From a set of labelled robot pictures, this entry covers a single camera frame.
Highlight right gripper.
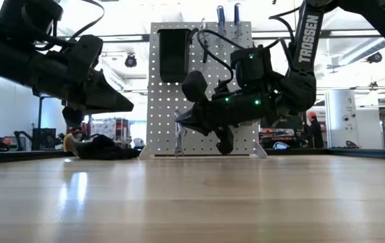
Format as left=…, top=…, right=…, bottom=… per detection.
left=175, top=92, right=278, bottom=156

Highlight black computer monitor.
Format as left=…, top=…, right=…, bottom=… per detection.
left=261, top=116, right=304, bottom=130

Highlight blue clear-handled screwdriver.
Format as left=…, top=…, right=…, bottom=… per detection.
left=233, top=2, right=244, bottom=43
left=215, top=5, right=228, bottom=36

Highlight black ceiling reel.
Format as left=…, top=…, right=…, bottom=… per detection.
left=124, top=53, right=138, bottom=69
left=366, top=51, right=384, bottom=65

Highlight white metal pegboard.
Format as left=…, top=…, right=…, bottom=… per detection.
left=139, top=21, right=268, bottom=159

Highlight large chrome combination wrench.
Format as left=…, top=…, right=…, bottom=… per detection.
left=174, top=109, right=184, bottom=158

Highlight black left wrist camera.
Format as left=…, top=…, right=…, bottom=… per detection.
left=66, top=33, right=105, bottom=74

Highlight black-handled slip-joint pliers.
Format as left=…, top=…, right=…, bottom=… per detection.
left=188, top=18, right=211, bottom=64

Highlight black glove yellow cuff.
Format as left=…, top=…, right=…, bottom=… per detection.
left=63, top=133, right=142, bottom=161

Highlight person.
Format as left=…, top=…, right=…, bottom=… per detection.
left=306, top=110, right=324, bottom=149

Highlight black table edge rail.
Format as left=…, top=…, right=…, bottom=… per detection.
left=0, top=148, right=385, bottom=166

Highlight black crate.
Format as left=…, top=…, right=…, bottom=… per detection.
left=32, top=128, right=57, bottom=151

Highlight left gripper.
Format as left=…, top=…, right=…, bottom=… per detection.
left=0, top=40, right=135, bottom=128

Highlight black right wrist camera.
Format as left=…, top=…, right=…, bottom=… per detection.
left=181, top=70, right=209, bottom=103

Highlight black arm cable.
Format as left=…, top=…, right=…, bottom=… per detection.
left=67, top=0, right=106, bottom=41
left=197, top=28, right=247, bottom=85

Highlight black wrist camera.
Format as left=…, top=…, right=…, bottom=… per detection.
left=181, top=70, right=209, bottom=103
left=66, top=33, right=105, bottom=74

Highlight tall black plastic bin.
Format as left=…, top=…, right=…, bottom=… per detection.
left=157, top=28, right=193, bottom=84

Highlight white round pillar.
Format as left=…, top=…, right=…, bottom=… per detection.
left=324, top=89, right=359, bottom=149

